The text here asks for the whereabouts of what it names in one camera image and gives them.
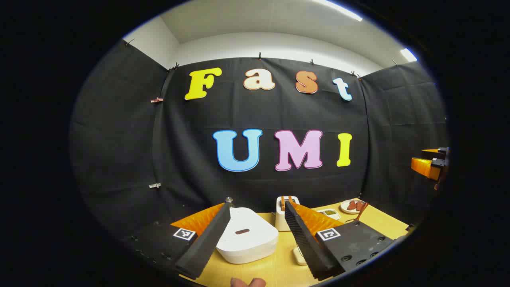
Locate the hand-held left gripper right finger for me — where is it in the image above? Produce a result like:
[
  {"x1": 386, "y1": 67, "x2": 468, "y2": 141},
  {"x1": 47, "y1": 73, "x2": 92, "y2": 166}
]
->
[{"x1": 284, "y1": 200, "x2": 399, "y2": 281}]

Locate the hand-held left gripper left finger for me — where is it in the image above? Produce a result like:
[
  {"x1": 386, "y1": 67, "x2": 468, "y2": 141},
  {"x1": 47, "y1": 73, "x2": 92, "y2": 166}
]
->
[{"x1": 124, "y1": 202, "x2": 231, "y2": 280}]

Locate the white rice cooker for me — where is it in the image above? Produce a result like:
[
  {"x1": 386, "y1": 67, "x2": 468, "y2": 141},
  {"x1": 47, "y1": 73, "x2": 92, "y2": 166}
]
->
[{"x1": 216, "y1": 207, "x2": 279, "y2": 264}]

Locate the brown wooden spoon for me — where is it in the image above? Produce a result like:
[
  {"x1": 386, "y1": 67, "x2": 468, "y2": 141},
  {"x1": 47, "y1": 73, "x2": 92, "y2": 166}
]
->
[{"x1": 354, "y1": 202, "x2": 369, "y2": 223}]

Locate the white toaster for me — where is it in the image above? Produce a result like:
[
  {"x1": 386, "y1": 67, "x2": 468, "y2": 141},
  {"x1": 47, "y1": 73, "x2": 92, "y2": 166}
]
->
[{"x1": 274, "y1": 196, "x2": 300, "y2": 232}]

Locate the white round plate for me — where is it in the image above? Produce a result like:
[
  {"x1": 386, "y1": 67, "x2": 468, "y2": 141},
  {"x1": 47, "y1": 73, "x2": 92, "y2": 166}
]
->
[{"x1": 340, "y1": 199, "x2": 366, "y2": 214}]

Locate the black backdrop cloth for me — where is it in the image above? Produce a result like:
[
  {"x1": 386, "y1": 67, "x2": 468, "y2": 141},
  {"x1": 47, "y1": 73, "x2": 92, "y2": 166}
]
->
[{"x1": 69, "y1": 39, "x2": 450, "y2": 256}]

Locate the long ceiling light strip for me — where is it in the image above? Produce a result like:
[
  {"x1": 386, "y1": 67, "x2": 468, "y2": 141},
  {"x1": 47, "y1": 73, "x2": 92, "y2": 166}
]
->
[{"x1": 315, "y1": 0, "x2": 363, "y2": 22}]

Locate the row of black clips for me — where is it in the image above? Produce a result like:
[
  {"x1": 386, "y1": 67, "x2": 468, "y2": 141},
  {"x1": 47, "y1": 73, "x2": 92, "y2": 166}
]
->
[{"x1": 126, "y1": 38, "x2": 399, "y2": 80}]

